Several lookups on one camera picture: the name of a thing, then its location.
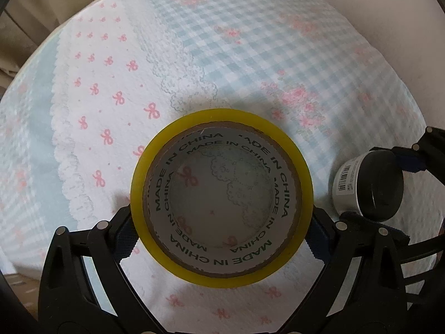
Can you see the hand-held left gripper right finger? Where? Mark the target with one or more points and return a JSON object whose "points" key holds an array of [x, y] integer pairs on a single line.
{"points": [[317, 241]]}

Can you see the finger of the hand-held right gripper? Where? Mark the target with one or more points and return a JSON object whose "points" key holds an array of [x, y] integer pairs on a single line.
{"points": [[410, 161], [399, 233]]}

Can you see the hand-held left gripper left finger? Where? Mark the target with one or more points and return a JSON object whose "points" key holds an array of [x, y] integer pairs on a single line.
{"points": [[126, 241]]}

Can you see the black lidded silver jar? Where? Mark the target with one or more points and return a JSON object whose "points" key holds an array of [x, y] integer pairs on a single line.
{"points": [[379, 184]]}

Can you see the yellow tape roll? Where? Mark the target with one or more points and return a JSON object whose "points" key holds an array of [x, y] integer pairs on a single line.
{"points": [[142, 195]]}

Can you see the beige curtain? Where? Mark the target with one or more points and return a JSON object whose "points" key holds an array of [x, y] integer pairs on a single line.
{"points": [[21, 17]]}

